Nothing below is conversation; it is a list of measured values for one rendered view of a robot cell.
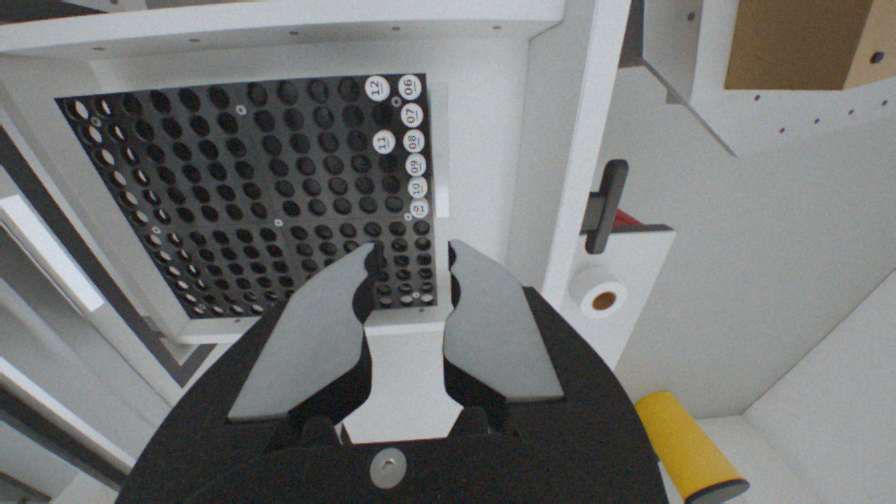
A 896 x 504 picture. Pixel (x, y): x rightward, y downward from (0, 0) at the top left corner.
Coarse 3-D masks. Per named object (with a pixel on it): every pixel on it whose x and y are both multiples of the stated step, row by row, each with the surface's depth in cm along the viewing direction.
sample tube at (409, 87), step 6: (402, 78) 14; (408, 78) 14; (414, 78) 14; (402, 84) 14; (408, 84) 14; (414, 84) 14; (402, 90) 15; (408, 90) 15; (414, 90) 15; (420, 90) 15; (408, 96) 15; (414, 96) 15
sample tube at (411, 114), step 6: (408, 108) 15; (414, 108) 15; (420, 108) 16; (402, 114) 15; (408, 114) 15; (414, 114) 15; (420, 114) 15; (408, 120) 15; (414, 120) 15; (420, 120) 15; (414, 126) 16
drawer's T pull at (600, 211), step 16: (624, 160) 18; (608, 176) 18; (624, 176) 18; (592, 192) 19; (608, 192) 19; (592, 208) 19; (608, 208) 19; (592, 224) 20; (608, 224) 20; (592, 240) 21
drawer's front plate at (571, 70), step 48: (576, 0) 13; (624, 0) 12; (576, 48) 14; (528, 96) 21; (576, 96) 14; (528, 144) 22; (576, 144) 15; (528, 192) 22; (576, 192) 17; (528, 240) 23; (576, 240) 18
